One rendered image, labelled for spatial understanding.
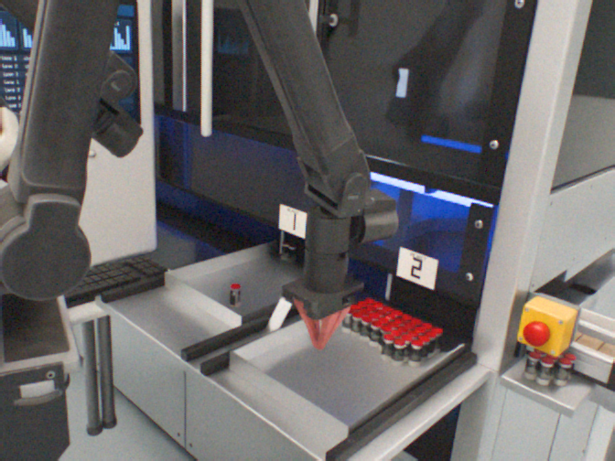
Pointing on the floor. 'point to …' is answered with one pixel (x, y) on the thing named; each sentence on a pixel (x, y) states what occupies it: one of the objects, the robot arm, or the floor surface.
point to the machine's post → (521, 213)
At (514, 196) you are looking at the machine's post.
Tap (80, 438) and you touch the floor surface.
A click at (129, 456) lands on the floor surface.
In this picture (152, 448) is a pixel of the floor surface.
